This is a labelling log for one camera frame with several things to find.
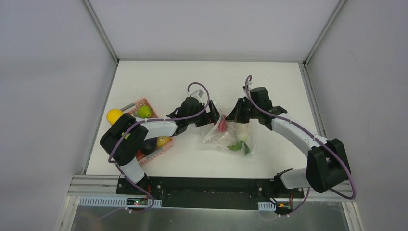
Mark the yellow fake lemon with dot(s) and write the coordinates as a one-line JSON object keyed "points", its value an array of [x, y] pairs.
{"points": [[113, 115]]}

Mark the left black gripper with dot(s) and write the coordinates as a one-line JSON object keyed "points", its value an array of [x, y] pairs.
{"points": [[206, 117]]}

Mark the pink plastic basket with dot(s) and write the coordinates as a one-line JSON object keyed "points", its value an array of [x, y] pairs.
{"points": [[132, 109]]}

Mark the clear zip top bag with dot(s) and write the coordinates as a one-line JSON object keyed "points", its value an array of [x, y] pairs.
{"points": [[227, 140]]}

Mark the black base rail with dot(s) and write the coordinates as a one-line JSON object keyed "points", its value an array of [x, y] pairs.
{"points": [[211, 193]]}

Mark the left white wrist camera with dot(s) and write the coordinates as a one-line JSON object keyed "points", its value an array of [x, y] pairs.
{"points": [[197, 94]]}

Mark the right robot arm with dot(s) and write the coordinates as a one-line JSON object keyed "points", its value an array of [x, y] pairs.
{"points": [[327, 164]]}

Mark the white fake radish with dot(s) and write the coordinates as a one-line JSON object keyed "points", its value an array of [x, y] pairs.
{"points": [[242, 131]]}

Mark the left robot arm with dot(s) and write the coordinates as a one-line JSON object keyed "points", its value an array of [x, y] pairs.
{"points": [[126, 136]]}

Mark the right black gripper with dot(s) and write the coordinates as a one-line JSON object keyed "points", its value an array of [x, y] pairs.
{"points": [[237, 111]]}

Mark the green fake lime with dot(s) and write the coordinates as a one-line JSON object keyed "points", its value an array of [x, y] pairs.
{"points": [[144, 111]]}

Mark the yellow fake pear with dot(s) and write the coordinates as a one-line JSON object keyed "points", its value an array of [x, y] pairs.
{"points": [[162, 141]]}

